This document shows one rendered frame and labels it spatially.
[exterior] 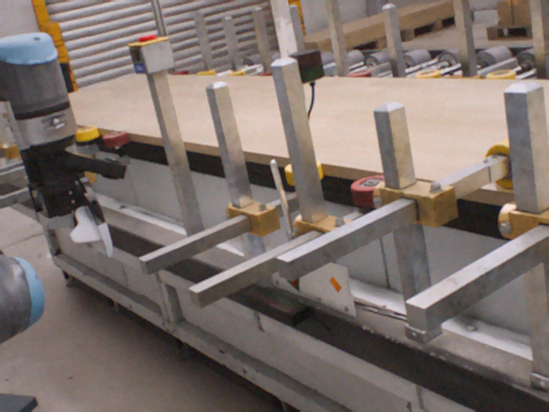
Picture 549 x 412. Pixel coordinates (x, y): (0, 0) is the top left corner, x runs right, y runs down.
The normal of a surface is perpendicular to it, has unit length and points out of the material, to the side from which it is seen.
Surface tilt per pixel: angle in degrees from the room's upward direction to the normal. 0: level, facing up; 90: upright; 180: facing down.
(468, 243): 90
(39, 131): 90
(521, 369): 0
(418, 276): 90
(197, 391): 0
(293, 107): 90
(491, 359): 0
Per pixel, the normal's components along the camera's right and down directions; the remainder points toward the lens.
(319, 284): -0.79, 0.33
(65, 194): 0.58, 0.15
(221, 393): -0.20, -0.93
